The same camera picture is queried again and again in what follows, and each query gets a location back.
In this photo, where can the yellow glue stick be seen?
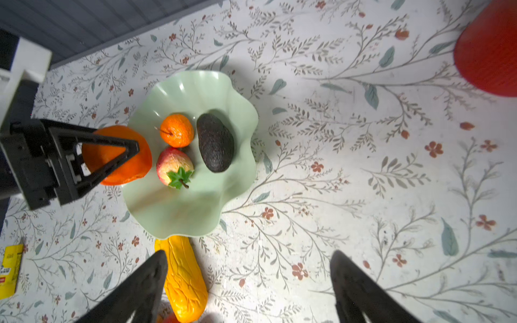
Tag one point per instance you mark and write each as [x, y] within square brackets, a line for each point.
[10, 268]

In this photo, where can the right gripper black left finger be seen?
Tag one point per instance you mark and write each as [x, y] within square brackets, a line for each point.
[138, 298]

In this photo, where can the yellow fake squash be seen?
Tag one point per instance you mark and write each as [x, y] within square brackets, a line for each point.
[184, 285]

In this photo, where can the red pen cup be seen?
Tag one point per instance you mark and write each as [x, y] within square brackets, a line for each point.
[485, 53]

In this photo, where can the green wavy fruit bowl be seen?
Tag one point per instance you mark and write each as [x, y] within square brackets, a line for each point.
[193, 211]

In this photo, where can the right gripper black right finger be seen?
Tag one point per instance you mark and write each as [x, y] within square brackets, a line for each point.
[359, 298]

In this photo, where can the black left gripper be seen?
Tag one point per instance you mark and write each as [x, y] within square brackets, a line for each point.
[46, 160]

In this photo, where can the dark fake avocado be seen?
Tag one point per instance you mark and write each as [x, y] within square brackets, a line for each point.
[216, 143]

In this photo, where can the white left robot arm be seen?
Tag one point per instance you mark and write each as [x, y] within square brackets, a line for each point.
[21, 59]

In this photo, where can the small fake tangerine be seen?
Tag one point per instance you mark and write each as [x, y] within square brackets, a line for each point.
[177, 131]

